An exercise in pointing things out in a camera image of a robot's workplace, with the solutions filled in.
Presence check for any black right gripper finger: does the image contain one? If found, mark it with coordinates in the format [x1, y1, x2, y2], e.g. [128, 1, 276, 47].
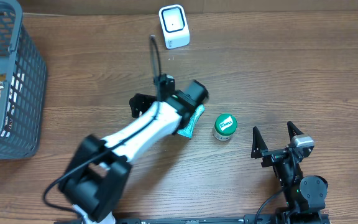
[287, 121, 303, 140]
[251, 126, 268, 159]

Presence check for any teal snack pouch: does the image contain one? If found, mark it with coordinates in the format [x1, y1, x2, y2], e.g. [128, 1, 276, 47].
[177, 105, 205, 139]

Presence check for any green lidded jar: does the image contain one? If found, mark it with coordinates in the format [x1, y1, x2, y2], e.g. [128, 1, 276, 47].
[213, 113, 238, 141]

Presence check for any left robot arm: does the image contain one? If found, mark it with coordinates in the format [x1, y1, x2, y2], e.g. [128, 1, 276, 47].
[58, 74, 208, 223]

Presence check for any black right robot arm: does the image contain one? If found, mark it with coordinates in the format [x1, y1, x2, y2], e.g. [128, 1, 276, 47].
[244, 121, 330, 224]

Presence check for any white barcode scanner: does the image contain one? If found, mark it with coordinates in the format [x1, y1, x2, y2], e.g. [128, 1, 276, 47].
[158, 4, 190, 49]

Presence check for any grey plastic mesh basket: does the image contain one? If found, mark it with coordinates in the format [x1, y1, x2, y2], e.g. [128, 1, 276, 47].
[0, 0, 48, 159]

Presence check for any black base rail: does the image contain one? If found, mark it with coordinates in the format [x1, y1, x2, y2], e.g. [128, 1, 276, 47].
[54, 213, 331, 224]

